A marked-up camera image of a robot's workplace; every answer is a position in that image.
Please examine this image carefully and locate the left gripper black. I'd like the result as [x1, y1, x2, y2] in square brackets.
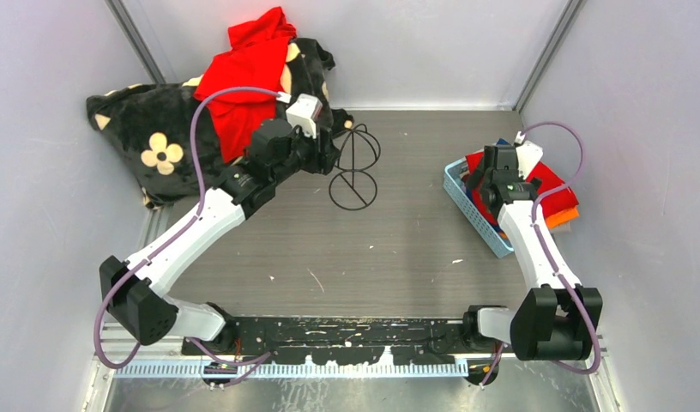
[271, 122, 340, 185]

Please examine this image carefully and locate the light blue plastic basket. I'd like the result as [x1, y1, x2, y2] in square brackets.
[443, 159, 514, 258]

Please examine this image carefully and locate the red bucket hat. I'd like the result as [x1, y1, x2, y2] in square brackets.
[465, 148, 580, 226]

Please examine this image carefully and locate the orange hat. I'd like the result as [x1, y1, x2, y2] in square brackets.
[545, 207, 580, 230]

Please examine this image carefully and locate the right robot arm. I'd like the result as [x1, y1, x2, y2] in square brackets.
[462, 145, 603, 362]

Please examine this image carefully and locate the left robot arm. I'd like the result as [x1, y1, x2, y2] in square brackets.
[100, 118, 340, 354]

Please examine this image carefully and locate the red cloth on blanket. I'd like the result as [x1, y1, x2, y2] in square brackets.
[194, 6, 297, 163]

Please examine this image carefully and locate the black floral plush blanket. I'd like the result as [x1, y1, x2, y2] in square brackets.
[86, 38, 354, 209]

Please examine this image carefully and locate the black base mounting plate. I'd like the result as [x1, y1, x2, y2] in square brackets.
[181, 316, 519, 367]

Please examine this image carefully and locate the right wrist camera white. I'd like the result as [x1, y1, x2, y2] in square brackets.
[513, 131, 544, 179]

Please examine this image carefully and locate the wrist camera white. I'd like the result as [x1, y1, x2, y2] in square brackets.
[285, 94, 323, 139]
[513, 131, 544, 179]

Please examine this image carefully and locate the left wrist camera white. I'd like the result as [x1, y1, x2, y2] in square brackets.
[285, 94, 323, 139]

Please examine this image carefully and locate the aluminium rail frame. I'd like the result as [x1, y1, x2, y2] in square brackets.
[93, 321, 608, 379]

